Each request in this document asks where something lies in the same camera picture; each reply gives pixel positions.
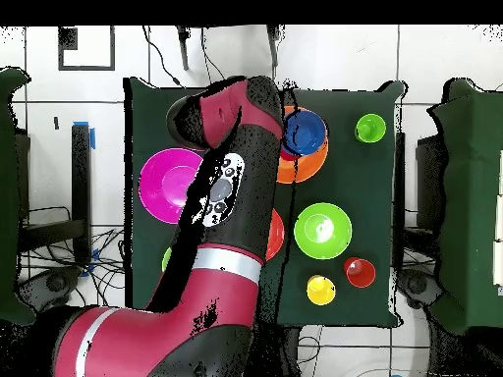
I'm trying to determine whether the black tripod leg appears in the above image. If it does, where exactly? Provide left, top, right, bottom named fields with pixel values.
left=265, top=25, right=283, bottom=68
left=175, top=25, right=192, bottom=72

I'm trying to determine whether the dark green table cloth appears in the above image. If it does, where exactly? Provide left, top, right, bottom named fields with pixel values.
left=122, top=76, right=406, bottom=327

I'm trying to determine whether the tangle of black cables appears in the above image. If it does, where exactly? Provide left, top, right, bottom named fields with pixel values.
left=19, top=227, right=127, bottom=309

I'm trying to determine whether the black cable with plug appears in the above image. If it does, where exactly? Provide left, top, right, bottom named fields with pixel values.
left=141, top=25, right=184, bottom=88

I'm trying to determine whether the large pink plastic bowl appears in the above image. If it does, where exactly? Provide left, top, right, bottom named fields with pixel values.
left=138, top=147, right=205, bottom=226

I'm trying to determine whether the red-orange plastic bowl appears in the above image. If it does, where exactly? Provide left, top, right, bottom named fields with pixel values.
left=265, top=207, right=286, bottom=262

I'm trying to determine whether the orange-red plastic cup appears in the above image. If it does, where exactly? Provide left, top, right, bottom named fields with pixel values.
left=343, top=256, right=377, bottom=289

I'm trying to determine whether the neighbouring green table cloth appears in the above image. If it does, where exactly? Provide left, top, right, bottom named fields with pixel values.
left=0, top=66, right=38, bottom=327
left=427, top=77, right=503, bottom=335

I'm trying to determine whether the small blue plastic bowl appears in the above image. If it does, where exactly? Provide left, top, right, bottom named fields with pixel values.
left=283, top=109, right=328, bottom=156

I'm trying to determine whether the green plastic cup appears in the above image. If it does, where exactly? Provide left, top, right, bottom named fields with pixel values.
left=354, top=113, right=387, bottom=143

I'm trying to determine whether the large orange plastic bowl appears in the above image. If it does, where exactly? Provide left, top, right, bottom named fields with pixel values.
left=276, top=105, right=330, bottom=185

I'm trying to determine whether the yellow plastic cup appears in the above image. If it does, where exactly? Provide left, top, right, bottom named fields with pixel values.
left=306, top=274, right=337, bottom=306

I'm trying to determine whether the black square floor frame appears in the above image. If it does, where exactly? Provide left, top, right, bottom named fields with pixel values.
left=57, top=25, right=116, bottom=72

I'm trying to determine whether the blue tape strip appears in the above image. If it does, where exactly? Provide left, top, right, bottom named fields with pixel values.
left=72, top=120, right=96, bottom=150

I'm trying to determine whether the black metal stand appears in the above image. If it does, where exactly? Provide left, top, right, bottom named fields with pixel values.
left=394, top=133, right=445, bottom=256
left=17, top=123, right=93, bottom=268

